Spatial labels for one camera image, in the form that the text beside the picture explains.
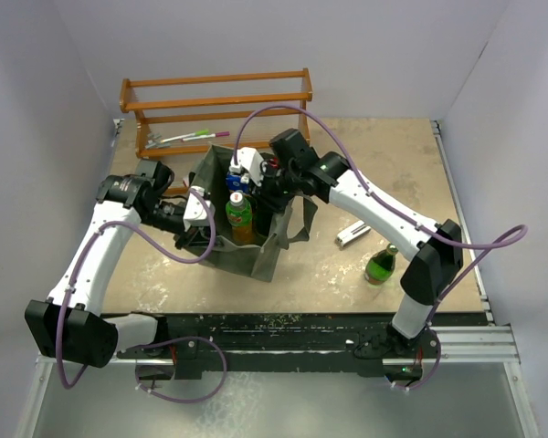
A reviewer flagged green glass bottle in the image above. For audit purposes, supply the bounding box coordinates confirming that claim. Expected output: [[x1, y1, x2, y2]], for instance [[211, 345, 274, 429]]
[[253, 211, 273, 240], [364, 244, 398, 285]]

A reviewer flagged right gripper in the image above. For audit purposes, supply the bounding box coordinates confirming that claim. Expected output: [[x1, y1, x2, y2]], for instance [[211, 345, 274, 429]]
[[248, 161, 301, 212]]

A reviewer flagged wooden shelf rack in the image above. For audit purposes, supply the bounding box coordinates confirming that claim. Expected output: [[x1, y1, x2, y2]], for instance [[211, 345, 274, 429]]
[[119, 68, 313, 160]]

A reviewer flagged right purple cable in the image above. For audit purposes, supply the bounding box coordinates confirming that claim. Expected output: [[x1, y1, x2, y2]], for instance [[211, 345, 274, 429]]
[[232, 105, 529, 393]]

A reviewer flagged blue juice carton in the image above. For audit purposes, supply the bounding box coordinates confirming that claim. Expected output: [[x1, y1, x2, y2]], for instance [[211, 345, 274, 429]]
[[226, 172, 251, 193]]

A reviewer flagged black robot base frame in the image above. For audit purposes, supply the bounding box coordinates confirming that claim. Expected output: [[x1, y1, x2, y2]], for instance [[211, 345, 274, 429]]
[[119, 313, 439, 380]]

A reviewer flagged green canvas bag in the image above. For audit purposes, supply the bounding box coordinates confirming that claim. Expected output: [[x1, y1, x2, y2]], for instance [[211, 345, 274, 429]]
[[193, 145, 318, 282]]

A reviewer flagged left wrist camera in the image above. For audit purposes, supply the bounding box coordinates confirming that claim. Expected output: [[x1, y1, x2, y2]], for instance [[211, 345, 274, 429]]
[[183, 185, 215, 231]]

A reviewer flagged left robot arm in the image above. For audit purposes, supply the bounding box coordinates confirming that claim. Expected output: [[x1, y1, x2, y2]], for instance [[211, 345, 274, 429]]
[[25, 160, 216, 368]]

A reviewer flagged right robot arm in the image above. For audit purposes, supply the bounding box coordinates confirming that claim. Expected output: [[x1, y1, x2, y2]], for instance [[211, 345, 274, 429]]
[[249, 129, 463, 357]]

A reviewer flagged magenta capped marker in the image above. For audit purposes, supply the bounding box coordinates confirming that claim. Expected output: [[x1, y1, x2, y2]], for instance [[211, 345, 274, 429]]
[[181, 131, 230, 142]]

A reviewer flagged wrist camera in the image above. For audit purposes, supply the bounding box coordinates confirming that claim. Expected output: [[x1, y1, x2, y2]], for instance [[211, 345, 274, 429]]
[[183, 185, 215, 231], [229, 147, 264, 186]]

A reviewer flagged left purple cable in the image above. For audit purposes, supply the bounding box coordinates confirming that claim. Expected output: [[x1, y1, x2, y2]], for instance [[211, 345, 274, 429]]
[[54, 189, 217, 390]]

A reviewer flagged orange soda plastic bottle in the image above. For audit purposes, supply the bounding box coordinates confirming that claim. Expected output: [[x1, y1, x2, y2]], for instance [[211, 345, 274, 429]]
[[226, 191, 254, 245]]

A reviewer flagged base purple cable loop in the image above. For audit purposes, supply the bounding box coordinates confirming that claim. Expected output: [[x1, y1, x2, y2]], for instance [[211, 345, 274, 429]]
[[134, 335, 229, 405]]

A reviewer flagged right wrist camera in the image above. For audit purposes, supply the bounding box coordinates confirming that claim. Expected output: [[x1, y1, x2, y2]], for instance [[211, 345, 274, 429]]
[[229, 147, 264, 186]]

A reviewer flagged green glass bottle front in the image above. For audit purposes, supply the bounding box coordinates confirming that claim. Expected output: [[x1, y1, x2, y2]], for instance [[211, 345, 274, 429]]
[[364, 244, 398, 285]]

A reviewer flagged white stapler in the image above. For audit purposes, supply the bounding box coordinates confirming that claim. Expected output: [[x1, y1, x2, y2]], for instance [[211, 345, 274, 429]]
[[335, 221, 371, 249]]

